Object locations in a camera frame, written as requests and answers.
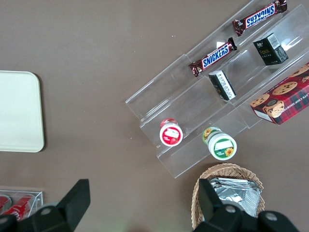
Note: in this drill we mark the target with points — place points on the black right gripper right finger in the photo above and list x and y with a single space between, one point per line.
214 210

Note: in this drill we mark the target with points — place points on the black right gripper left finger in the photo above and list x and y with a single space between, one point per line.
70 207

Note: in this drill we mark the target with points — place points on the light wicker basket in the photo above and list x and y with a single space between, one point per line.
229 170

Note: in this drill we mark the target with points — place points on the cream plastic tray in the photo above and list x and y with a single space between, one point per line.
19 111

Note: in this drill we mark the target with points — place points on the silver foil container stack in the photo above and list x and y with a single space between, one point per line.
241 198

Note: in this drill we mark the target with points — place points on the clear acrylic bottle rack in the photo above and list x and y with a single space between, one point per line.
37 200

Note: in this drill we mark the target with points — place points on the red cola bottle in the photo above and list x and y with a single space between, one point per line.
19 205
3 203

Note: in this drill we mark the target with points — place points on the green sunflower lid jar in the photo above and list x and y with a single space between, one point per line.
222 146

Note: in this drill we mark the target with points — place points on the red lid jar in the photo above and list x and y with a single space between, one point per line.
171 135

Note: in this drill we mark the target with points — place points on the clear acrylic tiered stand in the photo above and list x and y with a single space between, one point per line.
205 101

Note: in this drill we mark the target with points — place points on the small black carton box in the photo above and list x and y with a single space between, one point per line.
222 85
268 52

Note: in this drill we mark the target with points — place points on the red tartan cookie box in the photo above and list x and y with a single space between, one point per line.
282 96

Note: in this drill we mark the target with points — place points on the Snickers chocolate bar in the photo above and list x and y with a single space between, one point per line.
260 14
214 56

